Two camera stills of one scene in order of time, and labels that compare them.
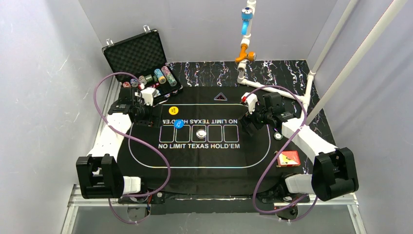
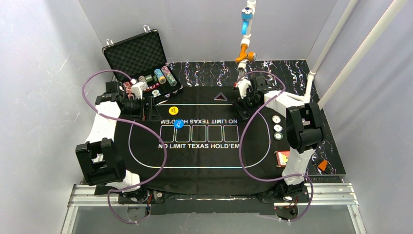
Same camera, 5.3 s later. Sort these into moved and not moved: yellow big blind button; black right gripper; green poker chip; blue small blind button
Moved: black right gripper
Not moved: yellow big blind button; green poker chip; blue small blind button
